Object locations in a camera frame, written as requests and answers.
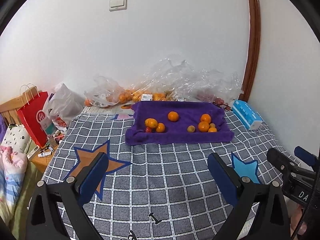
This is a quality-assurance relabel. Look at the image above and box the large textured mandarin orange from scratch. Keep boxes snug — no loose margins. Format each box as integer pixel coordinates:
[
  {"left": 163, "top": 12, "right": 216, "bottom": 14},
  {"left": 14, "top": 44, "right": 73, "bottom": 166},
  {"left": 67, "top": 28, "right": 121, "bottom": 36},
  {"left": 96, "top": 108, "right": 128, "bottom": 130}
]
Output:
[{"left": 198, "top": 121, "right": 210, "bottom": 132}]

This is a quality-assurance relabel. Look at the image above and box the medium orange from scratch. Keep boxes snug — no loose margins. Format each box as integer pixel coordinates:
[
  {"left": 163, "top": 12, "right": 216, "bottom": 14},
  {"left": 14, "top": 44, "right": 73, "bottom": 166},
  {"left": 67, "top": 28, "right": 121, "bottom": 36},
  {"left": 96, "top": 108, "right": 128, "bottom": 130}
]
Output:
[{"left": 200, "top": 113, "right": 212, "bottom": 124}]

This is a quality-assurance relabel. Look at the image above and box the yellow-green fruit front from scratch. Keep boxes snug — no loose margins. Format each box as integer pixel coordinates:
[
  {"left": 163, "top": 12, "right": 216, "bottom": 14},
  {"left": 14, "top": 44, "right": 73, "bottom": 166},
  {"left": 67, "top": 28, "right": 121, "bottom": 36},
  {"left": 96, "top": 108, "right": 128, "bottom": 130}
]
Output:
[{"left": 187, "top": 125, "right": 196, "bottom": 133}]

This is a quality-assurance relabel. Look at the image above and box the small oval kumquat orange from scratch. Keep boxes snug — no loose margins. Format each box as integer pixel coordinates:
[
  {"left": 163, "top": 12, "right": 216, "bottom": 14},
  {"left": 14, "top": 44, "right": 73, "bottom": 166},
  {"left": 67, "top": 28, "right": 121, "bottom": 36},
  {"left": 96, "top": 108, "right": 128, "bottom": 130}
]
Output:
[{"left": 144, "top": 118, "right": 158, "bottom": 129}]

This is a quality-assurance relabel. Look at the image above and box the smooth oval orange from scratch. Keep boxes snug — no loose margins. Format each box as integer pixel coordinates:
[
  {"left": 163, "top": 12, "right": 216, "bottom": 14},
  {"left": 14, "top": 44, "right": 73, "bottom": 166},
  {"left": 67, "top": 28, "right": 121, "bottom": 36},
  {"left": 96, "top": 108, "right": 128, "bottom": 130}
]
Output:
[{"left": 167, "top": 111, "right": 179, "bottom": 122}]

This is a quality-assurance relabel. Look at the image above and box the person's right hand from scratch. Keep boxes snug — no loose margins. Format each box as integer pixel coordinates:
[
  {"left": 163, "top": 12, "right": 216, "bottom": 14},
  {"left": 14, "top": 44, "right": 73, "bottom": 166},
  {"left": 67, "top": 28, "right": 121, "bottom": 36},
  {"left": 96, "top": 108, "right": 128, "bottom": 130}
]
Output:
[{"left": 290, "top": 204, "right": 307, "bottom": 236}]

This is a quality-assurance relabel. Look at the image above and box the wooden bedside table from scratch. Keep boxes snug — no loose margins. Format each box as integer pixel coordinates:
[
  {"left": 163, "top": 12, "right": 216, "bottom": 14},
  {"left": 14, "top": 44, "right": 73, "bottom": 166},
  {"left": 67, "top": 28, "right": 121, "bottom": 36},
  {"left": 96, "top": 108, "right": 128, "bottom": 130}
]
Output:
[{"left": 27, "top": 145, "right": 58, "bottom": 173}]

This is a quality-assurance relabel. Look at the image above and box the pink blue blanket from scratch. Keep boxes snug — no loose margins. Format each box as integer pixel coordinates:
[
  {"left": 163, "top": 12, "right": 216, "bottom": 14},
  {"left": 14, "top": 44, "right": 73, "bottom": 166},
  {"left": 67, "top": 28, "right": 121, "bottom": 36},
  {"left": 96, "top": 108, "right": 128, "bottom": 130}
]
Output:
[{"left": 0, "top": 146, "right": 28, "bottom": 225}]

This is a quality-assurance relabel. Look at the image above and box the blue tissue pack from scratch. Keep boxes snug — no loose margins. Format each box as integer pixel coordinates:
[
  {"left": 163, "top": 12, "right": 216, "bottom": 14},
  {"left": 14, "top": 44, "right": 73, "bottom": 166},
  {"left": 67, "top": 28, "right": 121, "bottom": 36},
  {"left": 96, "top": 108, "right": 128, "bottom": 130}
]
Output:
[{"left": 232, "top": 100, "right": 263, "bottom": 130}]

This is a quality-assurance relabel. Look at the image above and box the white patterned pillow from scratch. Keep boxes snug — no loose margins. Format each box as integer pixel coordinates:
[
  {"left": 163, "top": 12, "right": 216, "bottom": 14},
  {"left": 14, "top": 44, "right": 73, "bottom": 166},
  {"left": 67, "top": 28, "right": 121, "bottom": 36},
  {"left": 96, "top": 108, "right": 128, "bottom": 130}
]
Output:
[{"left": 1, "top": 125, "right": 30, "bottom": 153}]

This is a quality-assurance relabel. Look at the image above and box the grey checked bedspread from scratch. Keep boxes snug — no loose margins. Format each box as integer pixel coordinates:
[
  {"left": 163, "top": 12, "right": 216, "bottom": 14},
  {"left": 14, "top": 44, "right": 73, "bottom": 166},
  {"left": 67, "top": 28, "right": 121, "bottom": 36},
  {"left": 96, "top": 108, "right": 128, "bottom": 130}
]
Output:
[{"left": 43, "top": 109, "right": 283, "bottom": 239}]

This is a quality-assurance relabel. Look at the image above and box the red paper shopping bag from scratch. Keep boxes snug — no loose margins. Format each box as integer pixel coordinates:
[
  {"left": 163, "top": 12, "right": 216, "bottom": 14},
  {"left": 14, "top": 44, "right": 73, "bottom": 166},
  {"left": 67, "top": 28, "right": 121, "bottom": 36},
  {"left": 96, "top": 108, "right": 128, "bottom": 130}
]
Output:
[{"left": 17, "top": 83, "right": 48, "bottom": 147}]

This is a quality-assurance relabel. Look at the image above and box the white grey plastic bag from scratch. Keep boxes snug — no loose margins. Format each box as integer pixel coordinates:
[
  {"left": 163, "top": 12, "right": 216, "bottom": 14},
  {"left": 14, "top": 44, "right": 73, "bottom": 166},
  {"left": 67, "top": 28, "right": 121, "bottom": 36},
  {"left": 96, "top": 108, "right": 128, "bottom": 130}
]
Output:
[{"left": 43, "top": 83, "right": 84, "bottom": 133}]

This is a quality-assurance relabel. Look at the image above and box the purple towel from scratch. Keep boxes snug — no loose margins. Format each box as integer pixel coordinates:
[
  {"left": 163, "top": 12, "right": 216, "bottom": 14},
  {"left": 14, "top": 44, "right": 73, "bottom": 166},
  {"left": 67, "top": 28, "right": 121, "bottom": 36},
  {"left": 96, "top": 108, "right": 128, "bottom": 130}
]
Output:
[{"left": 125, "top": 101, "right": 234, "bottom": 146}]

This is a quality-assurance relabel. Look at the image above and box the plastic bag of oranges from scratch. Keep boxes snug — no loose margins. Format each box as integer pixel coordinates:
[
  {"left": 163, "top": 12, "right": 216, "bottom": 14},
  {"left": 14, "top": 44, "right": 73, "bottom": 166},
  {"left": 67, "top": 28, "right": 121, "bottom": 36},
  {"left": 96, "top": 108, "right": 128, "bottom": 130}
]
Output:
[{"left": 84, "top": 76, "right": 172, "bottom": 108}]

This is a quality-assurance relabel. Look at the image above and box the clear plastic bag heap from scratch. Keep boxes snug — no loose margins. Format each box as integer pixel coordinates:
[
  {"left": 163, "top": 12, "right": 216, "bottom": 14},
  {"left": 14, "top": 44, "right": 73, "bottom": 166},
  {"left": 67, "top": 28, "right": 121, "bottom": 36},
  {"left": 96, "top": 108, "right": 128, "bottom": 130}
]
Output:
[{"left": 135, "top": 57, "right": 243, "bottom": 103}]

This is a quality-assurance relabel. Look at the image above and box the brown wooden door frame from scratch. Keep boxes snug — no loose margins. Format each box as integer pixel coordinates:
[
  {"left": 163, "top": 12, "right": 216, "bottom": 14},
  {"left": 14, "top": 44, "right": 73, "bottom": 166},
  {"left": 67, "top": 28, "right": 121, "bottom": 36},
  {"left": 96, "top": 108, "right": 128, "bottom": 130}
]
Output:
[{"left": 239, "top": 0, "right": 261, "bottom": 101}]

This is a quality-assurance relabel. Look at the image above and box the white wall switch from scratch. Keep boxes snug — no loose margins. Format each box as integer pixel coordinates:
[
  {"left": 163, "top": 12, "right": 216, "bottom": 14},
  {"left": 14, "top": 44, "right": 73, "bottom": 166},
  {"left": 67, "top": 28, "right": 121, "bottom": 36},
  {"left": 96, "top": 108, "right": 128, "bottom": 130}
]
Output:
[{"left": 109, "top": 0, "right": 127, "bottom": 11}]

